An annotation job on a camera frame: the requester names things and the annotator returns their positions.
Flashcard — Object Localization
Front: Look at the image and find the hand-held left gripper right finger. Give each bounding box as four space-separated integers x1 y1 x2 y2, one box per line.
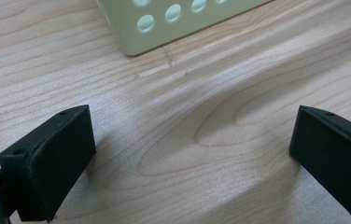
288 105 351 223

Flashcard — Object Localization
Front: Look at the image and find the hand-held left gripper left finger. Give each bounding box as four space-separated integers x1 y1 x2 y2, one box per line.
0 105 97 223

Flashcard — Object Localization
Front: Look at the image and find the pale green perforated basket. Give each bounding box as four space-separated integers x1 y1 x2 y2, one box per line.
94 0 273 58

